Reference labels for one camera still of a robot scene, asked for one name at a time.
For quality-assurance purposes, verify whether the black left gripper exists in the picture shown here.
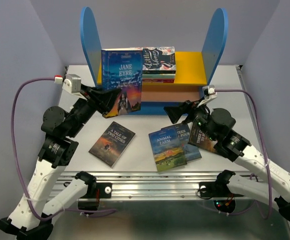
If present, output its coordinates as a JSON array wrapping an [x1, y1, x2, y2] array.
[[66, 83, 122, 138]]

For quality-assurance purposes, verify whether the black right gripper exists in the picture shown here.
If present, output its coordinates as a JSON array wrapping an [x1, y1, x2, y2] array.
[[163, 96, 217, 142]]

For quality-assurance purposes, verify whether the Jane Eyre blue book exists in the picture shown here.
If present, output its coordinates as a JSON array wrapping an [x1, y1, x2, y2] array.
[[101, 47, 143, 118]]

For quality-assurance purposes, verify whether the Animal Farm blue book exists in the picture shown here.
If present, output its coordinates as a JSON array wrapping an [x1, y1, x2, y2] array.
[[149, 128, 187, 172]]

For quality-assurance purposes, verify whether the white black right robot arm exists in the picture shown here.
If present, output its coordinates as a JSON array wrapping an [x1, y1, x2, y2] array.
[[164, 101, 290, 221]]

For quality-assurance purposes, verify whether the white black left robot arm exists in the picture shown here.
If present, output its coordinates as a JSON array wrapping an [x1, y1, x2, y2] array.
[[0, 86, 121, 240]]

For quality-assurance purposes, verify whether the Three Days to See book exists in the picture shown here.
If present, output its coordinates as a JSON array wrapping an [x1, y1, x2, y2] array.
[[188, 124, 217, 154]]

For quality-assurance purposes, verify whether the pink red spine book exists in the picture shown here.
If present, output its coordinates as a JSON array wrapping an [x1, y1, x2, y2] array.
[[143, 79, 174, 84]]

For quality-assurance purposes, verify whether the Nineteen Eighty-Four dark book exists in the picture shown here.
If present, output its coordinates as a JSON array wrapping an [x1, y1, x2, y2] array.
[[162, 123, 202, 163]]

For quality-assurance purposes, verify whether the teal spine book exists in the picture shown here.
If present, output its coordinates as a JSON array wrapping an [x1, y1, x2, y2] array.
[[142, 73, 175, 78]]

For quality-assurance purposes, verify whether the blue yellow wooden bookshelf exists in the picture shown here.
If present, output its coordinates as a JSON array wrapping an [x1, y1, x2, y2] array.
[[79, 7, 229, 115]]

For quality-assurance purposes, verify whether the Tale of Two Cities book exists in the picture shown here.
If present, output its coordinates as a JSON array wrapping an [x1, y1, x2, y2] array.
[[88, 121, 136, 168]]

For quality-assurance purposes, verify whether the Little Women floral book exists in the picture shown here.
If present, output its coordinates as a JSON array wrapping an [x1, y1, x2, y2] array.
[[142, 46, 177, 74]]

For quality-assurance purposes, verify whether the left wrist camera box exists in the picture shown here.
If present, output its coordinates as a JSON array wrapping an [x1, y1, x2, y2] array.
[[62, 74, 81, 96]]

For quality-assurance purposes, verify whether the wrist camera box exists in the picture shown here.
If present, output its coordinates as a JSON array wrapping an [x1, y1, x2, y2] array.
[[62, 74, 81, 96], [198, 85, 217, 107]]

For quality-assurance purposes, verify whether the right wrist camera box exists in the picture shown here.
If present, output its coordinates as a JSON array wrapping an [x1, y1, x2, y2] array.
[[198, 85, 217, 107]]

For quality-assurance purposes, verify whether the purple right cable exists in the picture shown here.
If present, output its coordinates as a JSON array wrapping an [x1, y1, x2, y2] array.
[[197, 89, 277, 220]]

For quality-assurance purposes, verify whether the aluminium mounting rail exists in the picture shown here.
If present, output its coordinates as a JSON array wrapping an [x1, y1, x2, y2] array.
[[27, 170, 268, 201]]

